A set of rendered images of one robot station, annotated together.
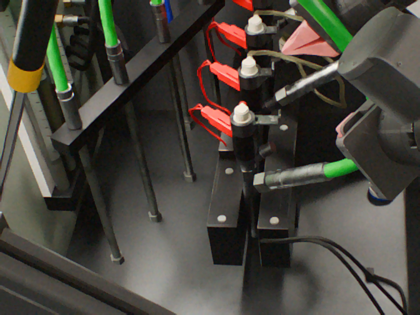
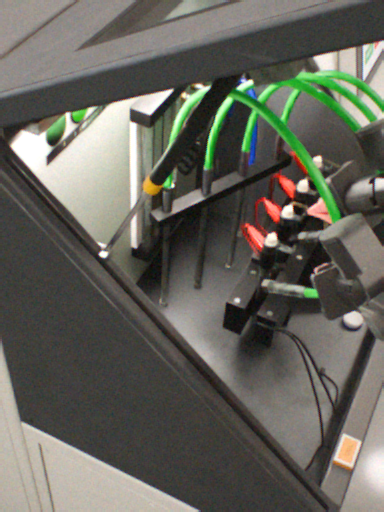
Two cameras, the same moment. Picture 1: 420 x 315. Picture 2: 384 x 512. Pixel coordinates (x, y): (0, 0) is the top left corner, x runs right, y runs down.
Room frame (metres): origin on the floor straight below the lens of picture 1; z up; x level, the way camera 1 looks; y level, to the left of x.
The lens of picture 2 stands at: (-0.19, -0.03, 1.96)
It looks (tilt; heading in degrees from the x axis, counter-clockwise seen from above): 46 degrees down; 8
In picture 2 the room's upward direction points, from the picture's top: 4 degrees clockwise
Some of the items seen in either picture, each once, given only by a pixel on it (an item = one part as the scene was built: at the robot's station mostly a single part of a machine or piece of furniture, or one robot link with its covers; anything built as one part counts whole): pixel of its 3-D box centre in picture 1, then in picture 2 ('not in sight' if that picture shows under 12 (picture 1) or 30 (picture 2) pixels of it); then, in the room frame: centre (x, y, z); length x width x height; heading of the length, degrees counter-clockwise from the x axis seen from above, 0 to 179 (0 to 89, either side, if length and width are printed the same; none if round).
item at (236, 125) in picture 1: (257, 179); (268, 283); (0.67, -0.06, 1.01); 0.05 x 0.03 x 0.21; 75
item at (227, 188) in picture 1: (263, 165); (278, 277); (0.78, -0.08, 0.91); 0.34 x 0.10 x 0.15; 165
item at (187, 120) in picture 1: (180, 82); (245, 203); (0.97, 0.02, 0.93); 0.02 x 0.02 x 0.19; 75
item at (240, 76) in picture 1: (264, 132); (284, 255); (0.74, -0.08, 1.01); 0.05 x 0.03 x 0.21; 75
